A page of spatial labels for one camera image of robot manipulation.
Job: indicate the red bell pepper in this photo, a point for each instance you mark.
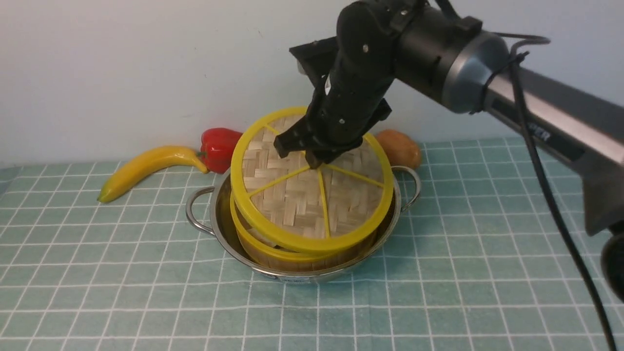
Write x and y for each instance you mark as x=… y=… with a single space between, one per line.
x=217 y=148

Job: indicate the brown potato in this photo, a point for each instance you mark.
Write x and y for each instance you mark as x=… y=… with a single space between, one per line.
x=400 y=149

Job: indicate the yellow plastic banana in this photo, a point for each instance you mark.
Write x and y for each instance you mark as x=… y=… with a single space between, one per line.
x=145 y=164

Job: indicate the woven bamboo steamer lid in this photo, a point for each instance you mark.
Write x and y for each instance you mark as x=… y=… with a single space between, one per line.
x=309 y=210

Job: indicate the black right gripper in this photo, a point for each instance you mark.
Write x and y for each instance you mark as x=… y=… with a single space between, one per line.
x=370 y=36

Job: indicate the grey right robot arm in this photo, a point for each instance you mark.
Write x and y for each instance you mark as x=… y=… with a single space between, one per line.
x=466 y=69

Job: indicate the bamboo steamer basket yellow rim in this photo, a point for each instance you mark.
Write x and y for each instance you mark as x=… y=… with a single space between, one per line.
x=272 y=256

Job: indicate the stainless steel pot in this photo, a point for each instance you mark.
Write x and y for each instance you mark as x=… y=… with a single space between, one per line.
x=222 y=228

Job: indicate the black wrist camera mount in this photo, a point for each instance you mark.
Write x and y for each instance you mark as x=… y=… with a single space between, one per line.
x=315 y=59

